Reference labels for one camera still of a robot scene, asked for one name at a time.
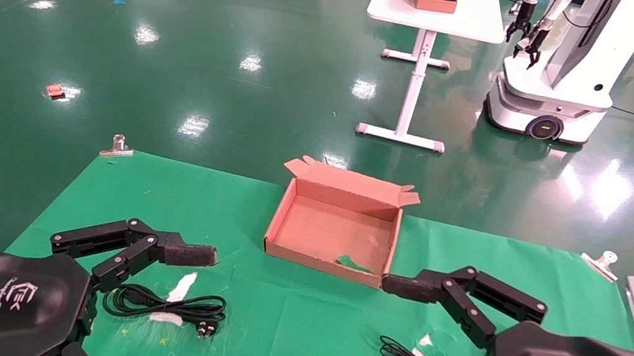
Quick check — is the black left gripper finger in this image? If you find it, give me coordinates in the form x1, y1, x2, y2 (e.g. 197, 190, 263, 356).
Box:
48, 207, 221, 280
88, 228, 219, 308

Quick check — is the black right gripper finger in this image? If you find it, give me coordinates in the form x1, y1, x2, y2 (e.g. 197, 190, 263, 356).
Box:
379, 253, 552, 326
375, 271, 502, 350

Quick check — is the thick black power cord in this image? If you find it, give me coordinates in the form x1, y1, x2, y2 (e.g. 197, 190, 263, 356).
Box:
99, 279, 229, 342

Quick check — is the open brown cardboard box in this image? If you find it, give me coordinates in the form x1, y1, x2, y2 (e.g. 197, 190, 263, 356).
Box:
259, 152, 425, 294

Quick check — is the metal binder clip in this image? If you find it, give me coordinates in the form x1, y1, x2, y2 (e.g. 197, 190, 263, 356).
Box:
577, 247, 622, 283
99, 132, 136, 162

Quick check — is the green table cloth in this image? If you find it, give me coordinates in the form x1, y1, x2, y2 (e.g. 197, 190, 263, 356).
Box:
0, 134, 634, 356

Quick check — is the white wheeled robot body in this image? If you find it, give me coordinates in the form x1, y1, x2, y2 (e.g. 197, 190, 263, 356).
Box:
480, 0, 634, 154

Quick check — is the small black robot gripper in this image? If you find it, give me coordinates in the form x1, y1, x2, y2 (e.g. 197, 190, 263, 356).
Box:
513, 17, 551, 71
504, 0, 535, 47

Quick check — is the white table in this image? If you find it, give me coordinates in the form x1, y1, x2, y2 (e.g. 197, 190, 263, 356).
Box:
348, 0, 511, 161

